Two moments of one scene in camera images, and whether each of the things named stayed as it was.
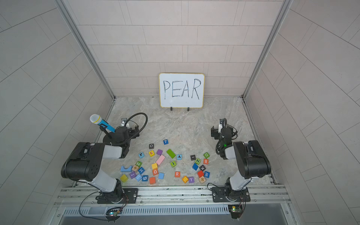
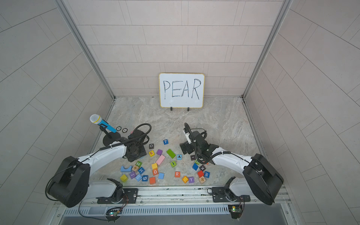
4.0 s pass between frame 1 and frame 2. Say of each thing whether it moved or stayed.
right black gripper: moved
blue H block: stayed
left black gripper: moved
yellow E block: stayed
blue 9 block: stayed
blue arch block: stayed
